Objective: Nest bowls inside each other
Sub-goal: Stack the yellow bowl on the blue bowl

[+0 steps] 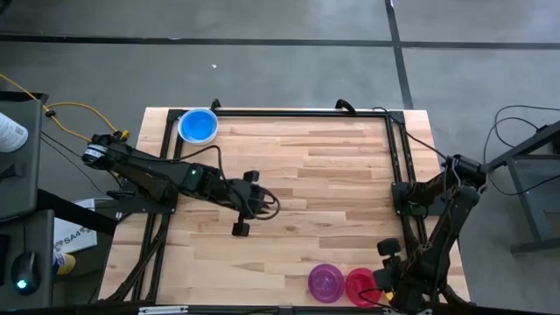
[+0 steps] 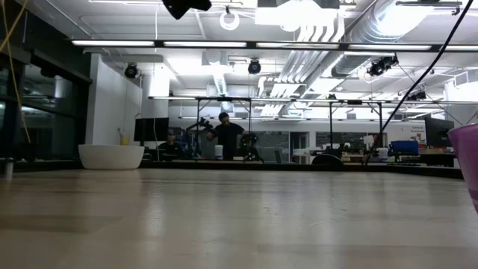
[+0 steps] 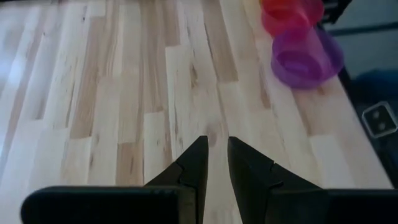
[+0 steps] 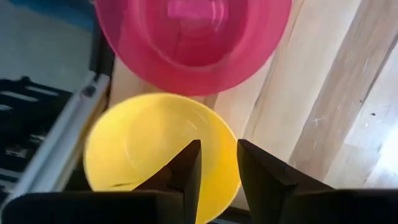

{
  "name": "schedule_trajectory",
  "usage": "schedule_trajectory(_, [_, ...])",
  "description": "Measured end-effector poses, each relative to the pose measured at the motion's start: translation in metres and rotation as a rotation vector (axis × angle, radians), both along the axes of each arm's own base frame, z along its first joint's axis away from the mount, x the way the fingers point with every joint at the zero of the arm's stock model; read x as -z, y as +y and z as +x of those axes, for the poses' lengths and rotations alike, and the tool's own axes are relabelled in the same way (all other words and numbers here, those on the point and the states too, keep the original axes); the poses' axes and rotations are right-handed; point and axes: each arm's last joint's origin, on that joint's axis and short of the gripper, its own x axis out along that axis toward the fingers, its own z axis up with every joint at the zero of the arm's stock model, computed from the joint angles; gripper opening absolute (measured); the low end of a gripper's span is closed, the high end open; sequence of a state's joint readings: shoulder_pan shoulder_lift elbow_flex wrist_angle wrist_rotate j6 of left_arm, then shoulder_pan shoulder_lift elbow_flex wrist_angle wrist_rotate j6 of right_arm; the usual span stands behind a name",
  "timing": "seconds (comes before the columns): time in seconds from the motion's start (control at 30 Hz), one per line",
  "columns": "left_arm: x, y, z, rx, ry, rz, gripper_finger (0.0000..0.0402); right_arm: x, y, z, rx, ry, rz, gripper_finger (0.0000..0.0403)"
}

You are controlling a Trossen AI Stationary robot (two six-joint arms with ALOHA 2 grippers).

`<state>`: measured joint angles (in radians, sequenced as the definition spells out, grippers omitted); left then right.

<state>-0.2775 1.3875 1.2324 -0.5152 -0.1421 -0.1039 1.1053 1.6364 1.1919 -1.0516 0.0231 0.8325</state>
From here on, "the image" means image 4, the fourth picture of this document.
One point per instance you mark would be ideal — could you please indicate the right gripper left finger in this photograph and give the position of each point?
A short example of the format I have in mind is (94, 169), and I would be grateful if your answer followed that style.
(183, 186)

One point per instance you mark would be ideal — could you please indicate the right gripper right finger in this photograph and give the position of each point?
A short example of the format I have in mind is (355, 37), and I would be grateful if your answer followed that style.
(273, 193)

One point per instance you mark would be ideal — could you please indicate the yellow plastic bowl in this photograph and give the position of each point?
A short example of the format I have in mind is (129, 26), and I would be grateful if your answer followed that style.
(140, 140)

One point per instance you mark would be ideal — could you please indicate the pink plastic bowl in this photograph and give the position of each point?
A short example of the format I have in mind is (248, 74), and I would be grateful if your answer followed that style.
(192, 46)

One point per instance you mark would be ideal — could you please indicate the black slotted panel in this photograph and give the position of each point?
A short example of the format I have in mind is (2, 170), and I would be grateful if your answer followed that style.
(25, 130)

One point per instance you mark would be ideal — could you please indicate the white metal bracket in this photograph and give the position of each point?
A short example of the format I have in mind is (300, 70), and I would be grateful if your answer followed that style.
(62, 124)

